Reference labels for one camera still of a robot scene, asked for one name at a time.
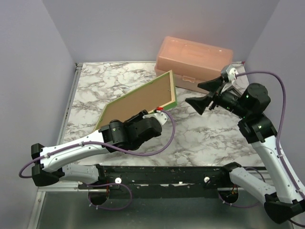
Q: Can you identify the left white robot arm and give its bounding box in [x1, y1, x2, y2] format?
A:
[31, 110, 168, 188]

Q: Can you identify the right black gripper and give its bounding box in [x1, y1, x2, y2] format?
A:
[186, 75, 250, 118]

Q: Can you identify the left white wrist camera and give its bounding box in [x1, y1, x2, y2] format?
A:
[143, 107, 169, 125]

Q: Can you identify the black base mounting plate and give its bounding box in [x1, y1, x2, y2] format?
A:
[79, 166, 234, 199]

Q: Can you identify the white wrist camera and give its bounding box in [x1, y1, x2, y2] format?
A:
[221, 64, 238, 83]
[143, 107, 169, 125]

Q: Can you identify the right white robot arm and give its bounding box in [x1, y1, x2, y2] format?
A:
[185, 77, 305, 224]

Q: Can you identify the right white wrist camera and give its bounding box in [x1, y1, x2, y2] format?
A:
[221, 64, 238, 83]

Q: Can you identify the brown frame backing board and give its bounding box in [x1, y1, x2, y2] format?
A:
[100, 73, 173, 128]

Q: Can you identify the black metal clamp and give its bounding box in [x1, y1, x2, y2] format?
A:
[227, 85, 242, 96]

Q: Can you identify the orange translucent plastic box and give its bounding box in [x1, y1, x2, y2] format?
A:
[154, 36, 233, 94]

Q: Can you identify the aluminium rail frame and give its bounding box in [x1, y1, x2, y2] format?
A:
[26, 62, 293, 229]

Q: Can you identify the green and wood picture frame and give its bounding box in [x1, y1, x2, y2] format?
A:
[94, 70, 178, 132]

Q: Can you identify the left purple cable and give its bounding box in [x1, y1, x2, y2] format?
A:
[18, 111, 176, 211]

